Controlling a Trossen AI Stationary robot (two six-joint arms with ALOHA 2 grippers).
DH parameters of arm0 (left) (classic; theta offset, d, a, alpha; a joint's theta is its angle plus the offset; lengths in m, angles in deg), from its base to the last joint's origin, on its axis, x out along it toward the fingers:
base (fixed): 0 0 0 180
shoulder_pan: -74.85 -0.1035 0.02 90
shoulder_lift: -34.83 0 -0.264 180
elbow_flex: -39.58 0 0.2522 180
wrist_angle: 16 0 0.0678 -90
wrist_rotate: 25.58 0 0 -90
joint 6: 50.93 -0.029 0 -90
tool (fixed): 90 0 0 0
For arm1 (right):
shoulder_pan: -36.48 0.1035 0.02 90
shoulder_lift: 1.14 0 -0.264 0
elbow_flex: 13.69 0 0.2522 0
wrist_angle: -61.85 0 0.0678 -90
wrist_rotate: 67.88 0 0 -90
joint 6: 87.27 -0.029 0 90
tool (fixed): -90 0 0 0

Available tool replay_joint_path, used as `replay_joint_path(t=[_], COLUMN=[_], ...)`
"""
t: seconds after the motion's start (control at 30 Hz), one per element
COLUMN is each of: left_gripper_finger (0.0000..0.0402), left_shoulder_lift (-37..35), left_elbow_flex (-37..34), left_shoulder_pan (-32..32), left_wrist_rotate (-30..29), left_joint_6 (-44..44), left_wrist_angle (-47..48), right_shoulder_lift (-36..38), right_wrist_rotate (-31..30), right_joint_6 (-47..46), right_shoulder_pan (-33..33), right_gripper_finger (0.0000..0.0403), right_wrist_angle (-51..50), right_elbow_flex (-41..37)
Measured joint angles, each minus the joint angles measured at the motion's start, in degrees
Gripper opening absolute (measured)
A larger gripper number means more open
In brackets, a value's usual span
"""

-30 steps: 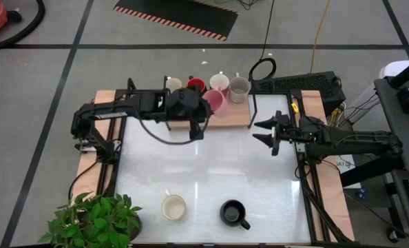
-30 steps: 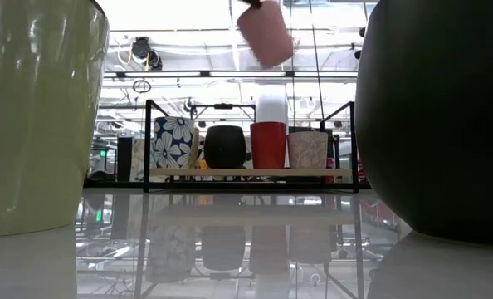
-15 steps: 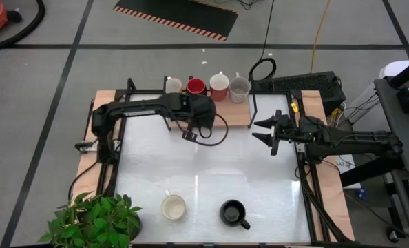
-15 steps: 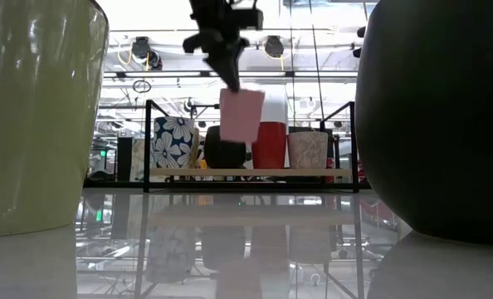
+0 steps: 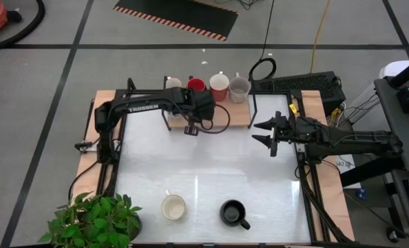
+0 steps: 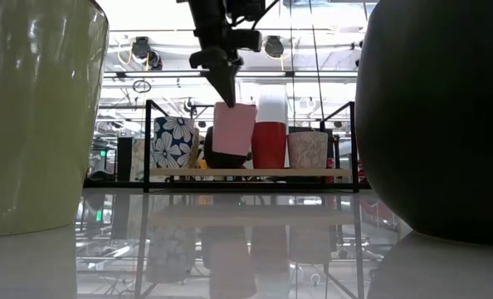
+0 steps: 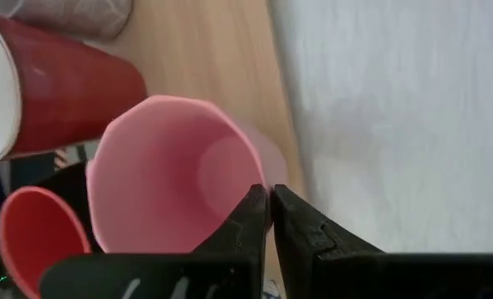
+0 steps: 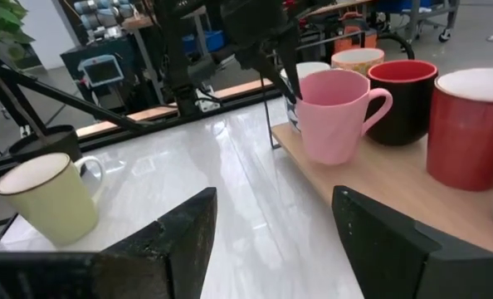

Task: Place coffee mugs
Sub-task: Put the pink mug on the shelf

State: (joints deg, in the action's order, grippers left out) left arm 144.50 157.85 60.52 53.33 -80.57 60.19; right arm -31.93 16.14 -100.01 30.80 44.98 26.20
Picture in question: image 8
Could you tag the yellow patterned mug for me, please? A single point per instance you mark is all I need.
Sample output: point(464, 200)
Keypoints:
point(356, 62)

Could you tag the wooden table side board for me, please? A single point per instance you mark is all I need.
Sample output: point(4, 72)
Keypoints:
point(147, 114)

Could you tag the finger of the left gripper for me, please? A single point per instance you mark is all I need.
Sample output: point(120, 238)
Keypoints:
point(271, 72)
point(292, 62)

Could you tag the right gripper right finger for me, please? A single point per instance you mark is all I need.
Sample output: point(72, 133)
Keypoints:
point(416, 270)

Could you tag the wooden shelf black frame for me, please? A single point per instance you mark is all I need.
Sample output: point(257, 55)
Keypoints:
point(396, 187)

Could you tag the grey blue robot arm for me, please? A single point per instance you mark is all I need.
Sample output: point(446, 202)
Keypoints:
point(101, 10)

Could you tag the red mug white interior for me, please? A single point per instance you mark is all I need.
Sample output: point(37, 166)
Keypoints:
point(466, 141)

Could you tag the black mug red interior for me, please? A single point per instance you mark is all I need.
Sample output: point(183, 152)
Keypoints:
point(400, 112)

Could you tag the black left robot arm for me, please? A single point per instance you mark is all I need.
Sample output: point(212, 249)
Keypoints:
point(176, 50)

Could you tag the orange vacuum cleaner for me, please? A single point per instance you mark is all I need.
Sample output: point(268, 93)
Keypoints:
point(350, 41)

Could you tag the green potted plant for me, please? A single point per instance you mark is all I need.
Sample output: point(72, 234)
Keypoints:
point(1, 25)

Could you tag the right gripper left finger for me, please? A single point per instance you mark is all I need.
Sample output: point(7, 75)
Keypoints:
point(105, 274)

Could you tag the grey wheeled cart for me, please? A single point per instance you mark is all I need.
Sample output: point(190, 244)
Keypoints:
point(414, 16)

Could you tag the pale green mug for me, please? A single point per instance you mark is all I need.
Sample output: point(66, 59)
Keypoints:
point(51, 203)

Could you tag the black aluminium table frame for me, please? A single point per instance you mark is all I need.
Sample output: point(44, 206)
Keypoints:
point(64, 95)

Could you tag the pink mug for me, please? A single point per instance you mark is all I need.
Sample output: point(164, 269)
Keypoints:
point(333, 120)

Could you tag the blue plastic bin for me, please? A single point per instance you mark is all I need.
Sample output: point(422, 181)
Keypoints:
point(213, 40)

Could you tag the white-framed tablet screen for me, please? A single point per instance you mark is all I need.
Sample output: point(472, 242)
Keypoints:
point(102, 71)

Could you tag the white mug blue pattern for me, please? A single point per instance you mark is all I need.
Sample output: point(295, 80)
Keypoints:
point(313, 68)

